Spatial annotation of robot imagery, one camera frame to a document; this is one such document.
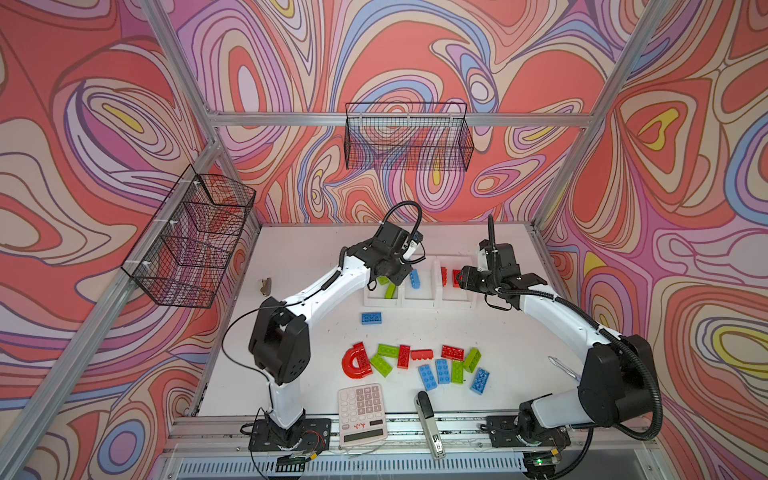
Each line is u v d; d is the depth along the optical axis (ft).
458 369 2.76
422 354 2.78
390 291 3.21
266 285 3.31
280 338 1.52
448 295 3.23
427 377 2.68
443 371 2.70
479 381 2.66
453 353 2.83
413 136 3.13
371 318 3.01
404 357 2.80
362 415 2.46
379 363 2.75
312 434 2.36
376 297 3.21
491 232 2.27
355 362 2.76
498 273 2.18
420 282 3.34
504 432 2.39
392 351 2.85
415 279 3.32
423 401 2.43
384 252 2.14
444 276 3.29
